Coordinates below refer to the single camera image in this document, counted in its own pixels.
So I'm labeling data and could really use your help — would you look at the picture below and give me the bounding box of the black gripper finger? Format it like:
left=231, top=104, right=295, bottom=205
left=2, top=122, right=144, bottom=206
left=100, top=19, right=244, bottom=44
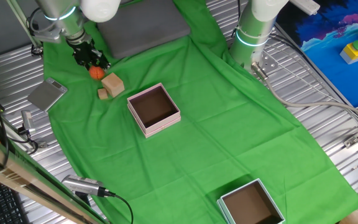
left=78, top=57, right=93, bottom=71
left=93, top=49, right=111, bottom=71

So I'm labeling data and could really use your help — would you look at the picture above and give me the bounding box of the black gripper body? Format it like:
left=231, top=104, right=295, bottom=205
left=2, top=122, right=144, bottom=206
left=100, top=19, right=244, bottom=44
left=67, top=39, right=102, bottom=67

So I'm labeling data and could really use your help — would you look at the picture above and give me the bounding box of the orange mini basketball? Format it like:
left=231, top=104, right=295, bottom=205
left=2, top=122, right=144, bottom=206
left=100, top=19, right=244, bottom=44
left=88, top=65, right=106, bottom=81

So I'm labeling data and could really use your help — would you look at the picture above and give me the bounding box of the large wooden block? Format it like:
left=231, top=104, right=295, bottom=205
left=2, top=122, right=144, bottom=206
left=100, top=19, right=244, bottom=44
left=101, top=72, right=126, bottom=98

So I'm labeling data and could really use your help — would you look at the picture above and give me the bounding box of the pink gift box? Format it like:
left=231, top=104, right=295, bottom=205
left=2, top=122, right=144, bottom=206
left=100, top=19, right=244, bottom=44
left=126, top=82, right=181, bottom=135

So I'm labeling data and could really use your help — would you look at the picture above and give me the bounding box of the teal gift box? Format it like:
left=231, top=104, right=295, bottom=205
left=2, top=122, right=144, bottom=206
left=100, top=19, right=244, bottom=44
left=216, top=178, right=287, bottom=224

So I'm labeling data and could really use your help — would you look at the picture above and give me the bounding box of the yellow box green button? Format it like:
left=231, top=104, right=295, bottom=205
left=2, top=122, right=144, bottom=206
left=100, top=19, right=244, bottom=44
left=339, top=40, right=358, bottom=65

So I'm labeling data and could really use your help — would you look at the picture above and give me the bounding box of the silver digital kitchen scale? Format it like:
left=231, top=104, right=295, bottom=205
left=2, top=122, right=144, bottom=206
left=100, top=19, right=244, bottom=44
left=27, top=77, right=68, bottom=113

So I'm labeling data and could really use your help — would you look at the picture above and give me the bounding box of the grey cushion pad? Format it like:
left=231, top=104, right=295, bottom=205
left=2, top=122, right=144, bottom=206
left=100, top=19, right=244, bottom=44
left=96, top=0, right=191, bottom=60

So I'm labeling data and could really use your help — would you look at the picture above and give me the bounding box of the green aluminium strut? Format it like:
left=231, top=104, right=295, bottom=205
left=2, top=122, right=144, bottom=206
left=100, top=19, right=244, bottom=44
left=6, top=0, right=45, bottom=55

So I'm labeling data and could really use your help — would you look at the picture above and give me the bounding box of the green cloth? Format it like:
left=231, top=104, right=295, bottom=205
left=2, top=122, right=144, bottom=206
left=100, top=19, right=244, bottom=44
left=42, top=0, right=358, bottom=224

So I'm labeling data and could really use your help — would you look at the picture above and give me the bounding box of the white power strip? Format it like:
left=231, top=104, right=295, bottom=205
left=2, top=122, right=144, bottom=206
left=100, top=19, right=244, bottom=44
left=289, top=0, right=321, bottom=16

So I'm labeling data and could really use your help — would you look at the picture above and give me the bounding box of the blue painted mat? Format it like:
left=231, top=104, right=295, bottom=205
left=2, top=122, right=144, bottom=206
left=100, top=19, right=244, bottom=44
left=275, top=0, right=358, bottom=108

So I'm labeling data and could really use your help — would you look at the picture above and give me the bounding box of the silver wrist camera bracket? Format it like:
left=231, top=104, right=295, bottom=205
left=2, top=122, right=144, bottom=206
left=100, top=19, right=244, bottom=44
left=32, top=26, right=63, bottom=44

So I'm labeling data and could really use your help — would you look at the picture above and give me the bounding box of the silver camera with black mount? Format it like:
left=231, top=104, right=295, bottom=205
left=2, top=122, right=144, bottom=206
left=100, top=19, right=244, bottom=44
left=61, top=174, right=117, bottom=206

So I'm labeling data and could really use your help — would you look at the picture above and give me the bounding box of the brown desk edge rail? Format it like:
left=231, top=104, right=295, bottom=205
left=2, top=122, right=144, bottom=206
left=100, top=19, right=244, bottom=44
left=0, top=129, right=110, bottom=224

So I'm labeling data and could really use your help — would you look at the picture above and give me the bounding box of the black camera cable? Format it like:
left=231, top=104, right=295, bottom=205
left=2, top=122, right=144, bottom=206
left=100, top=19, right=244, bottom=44
left=112, top=192, right=135, bottom=224

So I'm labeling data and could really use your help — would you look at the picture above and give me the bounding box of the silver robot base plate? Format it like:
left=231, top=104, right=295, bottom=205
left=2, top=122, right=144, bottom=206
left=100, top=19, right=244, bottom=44
left=249, top=49, right=280, bottom=78

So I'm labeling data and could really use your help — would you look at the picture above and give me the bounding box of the grey corrugated hose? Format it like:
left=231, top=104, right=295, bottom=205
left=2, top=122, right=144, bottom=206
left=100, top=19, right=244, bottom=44
left=251, top=62, right=358, bottom=124

